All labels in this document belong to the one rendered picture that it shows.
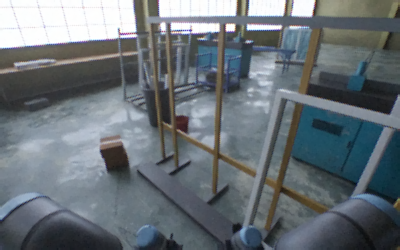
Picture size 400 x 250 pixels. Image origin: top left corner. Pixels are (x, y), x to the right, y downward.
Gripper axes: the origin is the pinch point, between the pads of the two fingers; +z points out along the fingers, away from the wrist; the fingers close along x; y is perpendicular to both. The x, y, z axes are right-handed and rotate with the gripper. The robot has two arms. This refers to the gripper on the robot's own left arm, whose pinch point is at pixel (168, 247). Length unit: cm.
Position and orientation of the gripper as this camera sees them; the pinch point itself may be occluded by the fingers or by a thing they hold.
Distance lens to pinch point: 131.8
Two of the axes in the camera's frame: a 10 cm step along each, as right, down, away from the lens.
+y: 1.1, -7.8, 6.2
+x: -9.8, 0.2, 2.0
